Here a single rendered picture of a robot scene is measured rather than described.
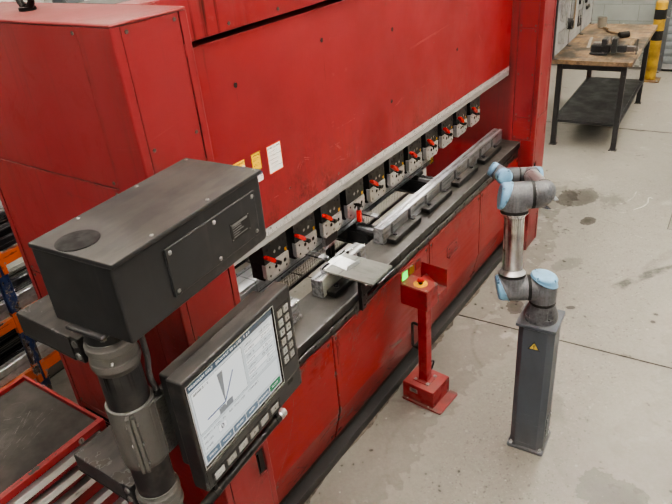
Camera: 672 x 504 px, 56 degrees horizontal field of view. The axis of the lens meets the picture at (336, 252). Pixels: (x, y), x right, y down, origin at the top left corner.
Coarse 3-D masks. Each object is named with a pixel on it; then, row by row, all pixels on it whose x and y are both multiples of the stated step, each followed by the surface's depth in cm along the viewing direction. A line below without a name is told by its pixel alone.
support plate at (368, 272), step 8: (344, 256) 304; (352, 256) 303; (360, 264) 296; (368, 264) 295; (376, 264) 295; (384, 264) 294; (328, 272) 293; (336, 272) 291; (344, 272) 291; (352, 272) 290; (360, 272) 290; (368, 272) 289; (376, 272) 289; (384, 272) 288; (360, 280) 284; (368, 280) 283; (376, 280) 283
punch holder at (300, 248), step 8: (312, 216) 271; (296, 224) 263; (304, 224) 268; (312, 224) 273; (288, 232) 264; (296, 232) 264; (304, 232) 269; (312, 232) 274; (288, 240) 267; (296, 240) 265; (312, 240) 275; (288, 248) 270; (296, 248) 266; (304, 248) 271; (312, 248) 276; (296, 256) 268
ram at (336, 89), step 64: (384, 0) 281; (448, 0) 333; (512, 0) 407; (256, 64) 222; (320, 64) 253; (384, 64) 293; (448, 64) 350; (256, 128) 229; (320, 128) 262; (384, 128) 307; (320, 192) 273
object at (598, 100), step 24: (576, 24) 688; (624, 24) 738; (648, 24) 728; (576, 48) 658; (600, 48) 627; (624, 48) 617; (648, 48) 731; (624, 72) 604; (576, 96) 718; (600, 96) 711; (624, 96) 704; (552, 120) 661; (576, 120) 649; (600, 120) 644; (552, 144) 671
